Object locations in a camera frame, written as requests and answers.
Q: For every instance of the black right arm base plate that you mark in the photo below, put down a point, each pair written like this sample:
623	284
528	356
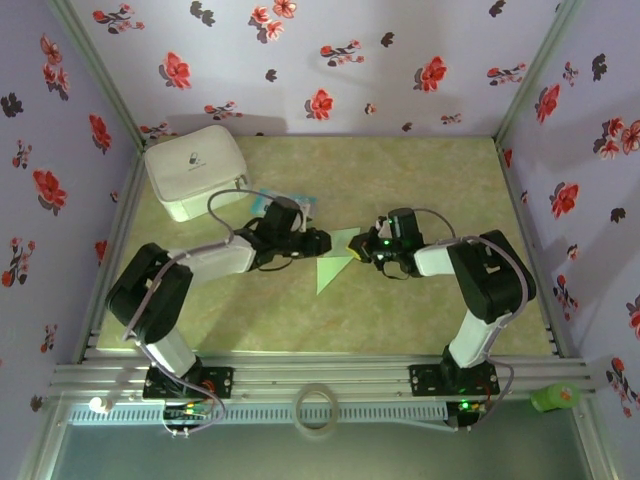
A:
425	380

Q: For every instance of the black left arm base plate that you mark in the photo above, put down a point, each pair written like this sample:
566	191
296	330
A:
220	380

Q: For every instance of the white zip pouch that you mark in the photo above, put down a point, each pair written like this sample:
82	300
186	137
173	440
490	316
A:
195	170

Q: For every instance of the pale green paper sheet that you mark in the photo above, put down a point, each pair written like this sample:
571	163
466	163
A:
330	272

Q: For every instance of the blue snack packet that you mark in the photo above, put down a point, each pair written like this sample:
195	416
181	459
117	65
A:
262	200

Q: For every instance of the small white knob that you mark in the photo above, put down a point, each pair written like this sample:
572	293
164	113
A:
101	405

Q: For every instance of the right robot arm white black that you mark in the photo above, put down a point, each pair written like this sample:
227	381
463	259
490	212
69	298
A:
495	280

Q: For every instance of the aluminium frame rail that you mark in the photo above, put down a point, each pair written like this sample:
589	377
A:
320	372

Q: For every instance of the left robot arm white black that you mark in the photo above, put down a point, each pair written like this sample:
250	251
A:
150	290

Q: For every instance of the clear tape roll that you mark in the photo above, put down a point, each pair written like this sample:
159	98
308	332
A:
298	417

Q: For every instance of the aluminium frame post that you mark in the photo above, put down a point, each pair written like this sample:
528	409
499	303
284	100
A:
100	75
534	75

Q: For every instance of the green plastic container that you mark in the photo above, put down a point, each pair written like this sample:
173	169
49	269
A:
552	397

